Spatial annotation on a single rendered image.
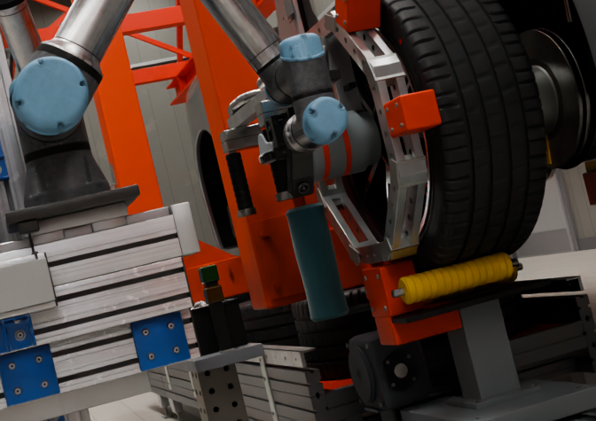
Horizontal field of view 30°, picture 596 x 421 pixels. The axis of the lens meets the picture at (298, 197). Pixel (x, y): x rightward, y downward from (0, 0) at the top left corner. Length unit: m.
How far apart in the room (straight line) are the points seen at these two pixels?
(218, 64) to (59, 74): 1.04
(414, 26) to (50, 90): 0.79
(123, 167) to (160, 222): 2.75
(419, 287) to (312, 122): 0.57
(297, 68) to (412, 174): 0.40
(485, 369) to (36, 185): 1.07
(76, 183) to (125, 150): 2.78
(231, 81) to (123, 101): 1.96
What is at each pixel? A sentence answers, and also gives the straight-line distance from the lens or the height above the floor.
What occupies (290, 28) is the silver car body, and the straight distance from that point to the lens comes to 3.89.
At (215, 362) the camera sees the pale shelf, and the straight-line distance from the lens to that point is 2.66.
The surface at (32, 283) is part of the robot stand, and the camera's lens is 1.79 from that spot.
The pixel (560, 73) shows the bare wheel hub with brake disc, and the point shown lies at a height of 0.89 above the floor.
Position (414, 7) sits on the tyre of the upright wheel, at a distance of 2.30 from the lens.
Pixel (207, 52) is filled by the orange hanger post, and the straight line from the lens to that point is 2.81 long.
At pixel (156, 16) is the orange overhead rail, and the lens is 11.73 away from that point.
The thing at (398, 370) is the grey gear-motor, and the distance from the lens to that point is 2.64.
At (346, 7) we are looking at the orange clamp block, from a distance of 2.29.
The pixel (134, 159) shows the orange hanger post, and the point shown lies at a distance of 4.69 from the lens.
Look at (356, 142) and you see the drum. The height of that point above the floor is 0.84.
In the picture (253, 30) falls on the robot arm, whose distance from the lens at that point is 2.04.
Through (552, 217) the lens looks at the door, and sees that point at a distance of 11.22.
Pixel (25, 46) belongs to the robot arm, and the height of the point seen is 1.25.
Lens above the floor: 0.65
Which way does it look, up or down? 3 degrees up
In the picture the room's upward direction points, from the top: 14 degrees counter-clockwise
